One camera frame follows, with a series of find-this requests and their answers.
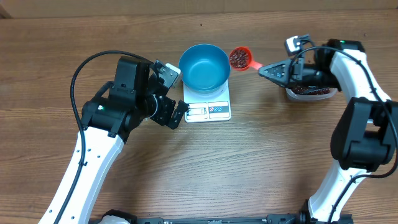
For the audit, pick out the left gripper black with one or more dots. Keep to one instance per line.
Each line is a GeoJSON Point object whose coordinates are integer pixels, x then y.
{"type": "Point", "coordinates": [168, 106]}

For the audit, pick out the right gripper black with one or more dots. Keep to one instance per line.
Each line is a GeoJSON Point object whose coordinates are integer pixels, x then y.
{"type": "Point", "coordinates": [292, 73]}

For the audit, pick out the red measuring scoop blue handle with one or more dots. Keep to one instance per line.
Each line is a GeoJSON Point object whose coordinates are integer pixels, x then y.
{"type": "Point", "coordinates": [241, 59]}

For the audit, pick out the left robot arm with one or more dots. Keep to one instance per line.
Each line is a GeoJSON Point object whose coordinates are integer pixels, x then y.
{"type": "Point", "coordinates": [138, 92]}

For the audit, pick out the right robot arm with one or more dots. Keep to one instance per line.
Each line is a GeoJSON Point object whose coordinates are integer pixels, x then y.
{"type": "Point", "coordinates": [366, 134]}

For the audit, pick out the white digital kitchen scale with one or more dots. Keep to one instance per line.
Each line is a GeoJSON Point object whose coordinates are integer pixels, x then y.
{"type": "Point", "coordinates": [207, 107]}

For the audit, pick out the blue metal bowl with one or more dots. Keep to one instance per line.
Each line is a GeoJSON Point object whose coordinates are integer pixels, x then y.
{"type": "Point", "coordinates": [205, 68]}

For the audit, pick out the red beans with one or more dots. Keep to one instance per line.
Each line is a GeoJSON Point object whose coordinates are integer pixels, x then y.
{"type": "Point", "coordinates": [310, 90]}

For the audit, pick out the clear plastic food container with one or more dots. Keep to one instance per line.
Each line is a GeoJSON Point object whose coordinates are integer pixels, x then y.
{"type": "Point", "coordinates": [294, 97]}

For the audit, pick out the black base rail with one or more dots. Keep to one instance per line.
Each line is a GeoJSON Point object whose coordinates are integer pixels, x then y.
{"type": "Point", "coordinates": [117, 216]}

